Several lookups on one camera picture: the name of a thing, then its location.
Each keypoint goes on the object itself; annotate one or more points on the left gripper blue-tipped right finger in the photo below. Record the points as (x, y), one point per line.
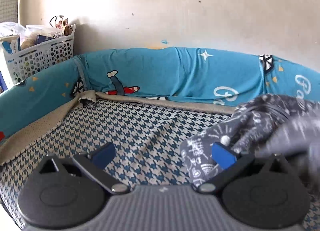
(232, 165)

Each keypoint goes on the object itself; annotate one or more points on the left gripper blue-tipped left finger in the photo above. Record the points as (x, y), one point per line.
(92, 166)

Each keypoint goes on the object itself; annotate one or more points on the grey doodle-print fleece garment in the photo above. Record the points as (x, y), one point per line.
(269, 124)

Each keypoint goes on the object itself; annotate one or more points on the houndstooth blue-beige bed mat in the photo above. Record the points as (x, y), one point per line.
(146, 136)

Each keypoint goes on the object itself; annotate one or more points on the blue cartoon-print bed bumper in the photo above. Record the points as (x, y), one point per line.
(178, 74)

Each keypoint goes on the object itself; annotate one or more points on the white perforated plastic basket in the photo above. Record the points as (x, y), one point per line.
(25, 63)

